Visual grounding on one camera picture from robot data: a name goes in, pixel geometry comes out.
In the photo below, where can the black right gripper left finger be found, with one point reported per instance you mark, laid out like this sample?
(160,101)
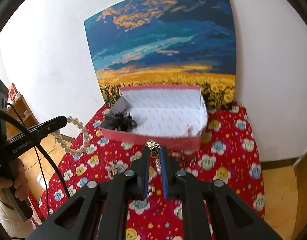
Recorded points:
(99,211)

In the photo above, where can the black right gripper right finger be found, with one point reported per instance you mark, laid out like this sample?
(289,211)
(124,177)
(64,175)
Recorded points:
(210,210)

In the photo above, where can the crystal flower brooch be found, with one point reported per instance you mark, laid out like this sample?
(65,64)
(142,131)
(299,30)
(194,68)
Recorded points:
(115,167)

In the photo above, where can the gold pearl drop earring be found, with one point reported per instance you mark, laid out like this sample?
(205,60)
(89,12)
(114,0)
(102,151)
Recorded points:
(150,191)

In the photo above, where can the gold pearl brooch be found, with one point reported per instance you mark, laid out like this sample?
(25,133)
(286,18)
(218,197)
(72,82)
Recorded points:
(154,149)

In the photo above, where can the black feather hair fascinator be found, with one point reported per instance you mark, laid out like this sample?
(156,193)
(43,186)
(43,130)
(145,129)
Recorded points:
(119,118)

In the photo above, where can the left hand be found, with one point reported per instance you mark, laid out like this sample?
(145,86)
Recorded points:
(20,184)

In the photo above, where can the wooden shelf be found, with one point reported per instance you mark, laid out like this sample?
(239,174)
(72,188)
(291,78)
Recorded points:
(19,109)

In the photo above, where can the red smiley flower tablecloth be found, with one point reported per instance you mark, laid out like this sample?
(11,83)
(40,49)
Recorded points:
(228,152)

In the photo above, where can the pink cardboard box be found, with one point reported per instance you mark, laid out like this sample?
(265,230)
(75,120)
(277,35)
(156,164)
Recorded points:
(175,116)

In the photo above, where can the sunflower field painting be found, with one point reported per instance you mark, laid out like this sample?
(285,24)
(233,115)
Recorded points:
(180,42)

